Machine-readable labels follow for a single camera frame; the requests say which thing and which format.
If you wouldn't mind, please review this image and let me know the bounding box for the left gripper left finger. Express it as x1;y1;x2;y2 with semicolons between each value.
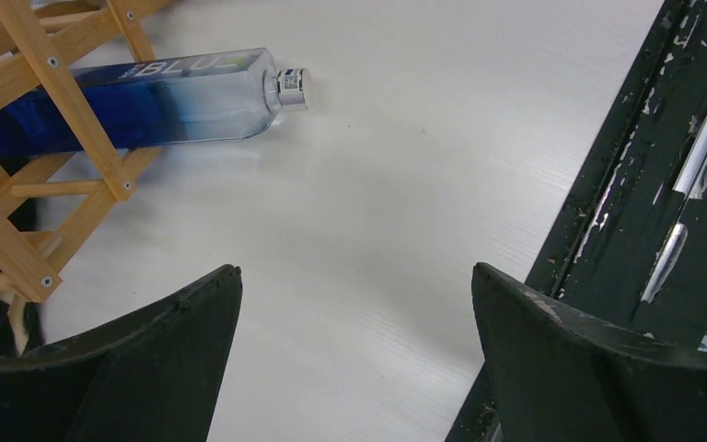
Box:
0;264;243;441

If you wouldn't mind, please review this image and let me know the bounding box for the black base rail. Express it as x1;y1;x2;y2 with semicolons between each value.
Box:
447;1;707;441

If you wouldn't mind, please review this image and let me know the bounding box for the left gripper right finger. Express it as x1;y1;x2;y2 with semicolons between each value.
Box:
471;262;707;441

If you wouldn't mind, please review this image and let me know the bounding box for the wooden wine rack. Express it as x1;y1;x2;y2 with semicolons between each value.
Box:
0;1;163;303

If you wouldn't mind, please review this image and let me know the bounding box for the blue glass bottle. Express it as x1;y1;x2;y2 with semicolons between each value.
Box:
0;48;312;157

